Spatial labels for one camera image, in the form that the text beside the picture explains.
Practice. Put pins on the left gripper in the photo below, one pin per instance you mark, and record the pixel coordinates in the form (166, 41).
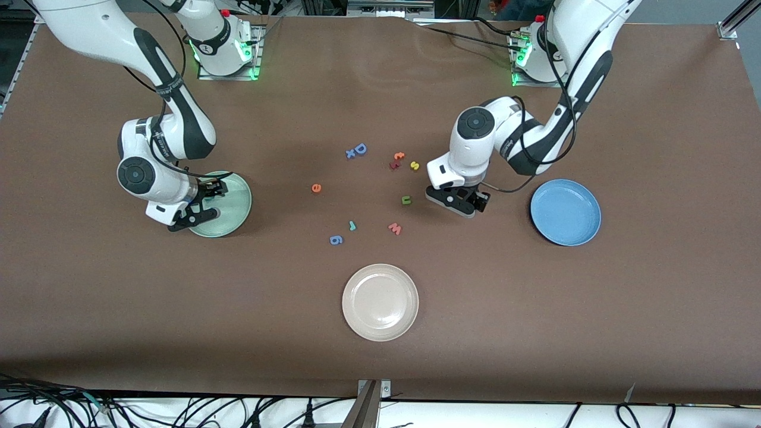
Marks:
(480, 198)

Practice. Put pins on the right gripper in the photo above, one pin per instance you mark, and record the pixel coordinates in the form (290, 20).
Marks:
(207, 191)

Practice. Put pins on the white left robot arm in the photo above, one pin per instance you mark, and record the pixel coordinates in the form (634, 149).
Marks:
(475, 125)

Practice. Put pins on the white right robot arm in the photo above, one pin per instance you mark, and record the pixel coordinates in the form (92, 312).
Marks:
(142, 175)

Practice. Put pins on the light green plate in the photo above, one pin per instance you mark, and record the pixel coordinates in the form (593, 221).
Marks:
(235, 208)

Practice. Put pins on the pink letter w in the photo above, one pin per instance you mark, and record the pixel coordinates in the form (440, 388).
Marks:
(395, 229)

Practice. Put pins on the blue plate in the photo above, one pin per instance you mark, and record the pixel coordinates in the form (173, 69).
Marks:
(565, 214)

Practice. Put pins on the blue letter D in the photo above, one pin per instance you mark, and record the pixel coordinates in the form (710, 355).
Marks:
(360, 148)

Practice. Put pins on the beige plate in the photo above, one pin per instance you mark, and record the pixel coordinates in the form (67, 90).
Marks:
(380, 303)

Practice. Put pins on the brown table cover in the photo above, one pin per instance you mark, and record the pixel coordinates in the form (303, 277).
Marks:
(535, 327)

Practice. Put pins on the person in blue jeans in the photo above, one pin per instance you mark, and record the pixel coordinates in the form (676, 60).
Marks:
(523, 9)

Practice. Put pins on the metal equipment rack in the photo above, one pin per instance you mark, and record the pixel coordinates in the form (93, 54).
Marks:
(386, 7)

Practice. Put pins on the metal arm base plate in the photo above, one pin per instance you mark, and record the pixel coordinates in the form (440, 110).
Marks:
(535, 84)
(257, 59)

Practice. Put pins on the small metal bracket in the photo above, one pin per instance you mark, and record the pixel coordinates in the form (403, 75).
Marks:
(385, 389)

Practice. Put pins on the aluminium frame rail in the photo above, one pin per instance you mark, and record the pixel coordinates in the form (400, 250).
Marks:
(737, 18)
(21, 59)

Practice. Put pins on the aluminium profile post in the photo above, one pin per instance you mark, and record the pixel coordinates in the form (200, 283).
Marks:
(364, 410)

